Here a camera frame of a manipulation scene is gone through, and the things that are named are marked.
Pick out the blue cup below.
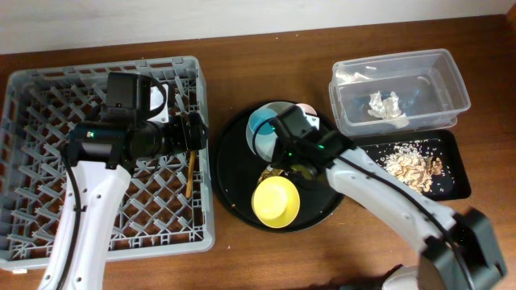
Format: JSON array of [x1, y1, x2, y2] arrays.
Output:
[[246, 108, 277, 147]]

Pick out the grey plate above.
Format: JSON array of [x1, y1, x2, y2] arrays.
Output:
[[246, 101, 293, 163]]

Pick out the food scraps with rice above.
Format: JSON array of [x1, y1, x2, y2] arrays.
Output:
[[363, 139, 455, 194]]

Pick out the yellow bowl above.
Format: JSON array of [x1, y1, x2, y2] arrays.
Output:
[[251, 176, 301, 229]]

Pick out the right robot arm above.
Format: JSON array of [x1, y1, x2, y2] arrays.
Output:
[[268, 106, 508, 289]]

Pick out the black rectangular tray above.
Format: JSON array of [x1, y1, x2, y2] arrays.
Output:
[[356, 130, 472, 201]]

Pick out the grey dishwasher rack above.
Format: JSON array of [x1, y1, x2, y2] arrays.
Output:
[[1, 56, 214, 271]]

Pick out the clear plastic bin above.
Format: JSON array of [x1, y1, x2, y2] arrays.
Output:
[[328, 48, 471, 137]]

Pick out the white tissue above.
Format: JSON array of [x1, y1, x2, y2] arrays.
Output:
[[368, 91, 410, 129]]

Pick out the round black tray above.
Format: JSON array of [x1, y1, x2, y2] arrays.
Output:
[[210, 102, 344, 233]]

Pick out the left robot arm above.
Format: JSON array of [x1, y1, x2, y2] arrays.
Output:
[[39, 72, 207, 289]]

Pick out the gold snack wrapper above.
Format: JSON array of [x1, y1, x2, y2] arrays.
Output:
[[257, 166, 284, 184]]

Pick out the pink cup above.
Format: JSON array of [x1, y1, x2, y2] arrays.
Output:
[[296, 103, 318, 118]]

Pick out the wooden chopstick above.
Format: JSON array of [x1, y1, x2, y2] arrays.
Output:
[[185, 151, 197, 199]]

